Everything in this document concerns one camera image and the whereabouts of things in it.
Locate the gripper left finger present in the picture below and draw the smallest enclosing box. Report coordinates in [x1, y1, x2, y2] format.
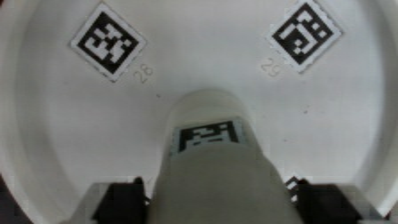
[69, 177, 149, 224]

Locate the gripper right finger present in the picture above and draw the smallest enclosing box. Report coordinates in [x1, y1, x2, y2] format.
[294, 179, 383, 224]

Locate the white cylindrical table leg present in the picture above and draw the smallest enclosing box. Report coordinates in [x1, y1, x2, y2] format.
[147, 116, 303, 224]

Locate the white round table top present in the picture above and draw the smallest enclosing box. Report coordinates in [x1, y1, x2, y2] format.
[0, 0, 398, 224]

